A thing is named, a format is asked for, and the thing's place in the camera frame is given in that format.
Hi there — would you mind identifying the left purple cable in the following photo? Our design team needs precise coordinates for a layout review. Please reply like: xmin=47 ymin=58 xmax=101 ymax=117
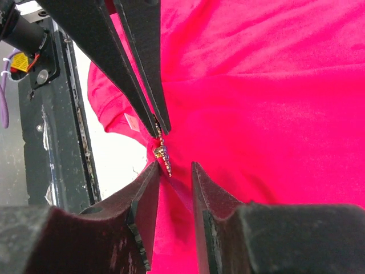
xmin=0 ymin=48 xmax=22 ymax=129

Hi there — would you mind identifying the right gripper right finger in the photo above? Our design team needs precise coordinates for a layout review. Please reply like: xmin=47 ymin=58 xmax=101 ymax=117
xmin=192 ymin=162 xmax=364 ymax=273

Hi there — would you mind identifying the white garment label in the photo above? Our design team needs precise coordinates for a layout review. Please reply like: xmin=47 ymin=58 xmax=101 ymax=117
xmin=124 ymin=113 xmax=140 ymax=132

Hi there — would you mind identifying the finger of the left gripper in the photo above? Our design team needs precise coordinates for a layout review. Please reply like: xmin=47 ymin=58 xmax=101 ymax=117
xmin=113 ymin=1 xmax=171 ymax=135
xmin=38 ymin=1 xmax=158 ymax=138

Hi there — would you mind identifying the black metal base rail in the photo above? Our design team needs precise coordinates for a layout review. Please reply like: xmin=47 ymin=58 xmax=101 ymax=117
xmin=19 ymin=19 xmax=101 ymax=213

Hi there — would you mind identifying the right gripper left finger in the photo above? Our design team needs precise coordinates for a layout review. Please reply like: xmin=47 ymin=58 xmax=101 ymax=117
xmin=1 ymin=162 xmax=160 ymax=273

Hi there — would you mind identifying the red t-shirt garment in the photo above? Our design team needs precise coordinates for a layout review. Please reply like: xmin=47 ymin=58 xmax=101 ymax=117
xmin=87 ymin=0 xmax=365 ymax=274

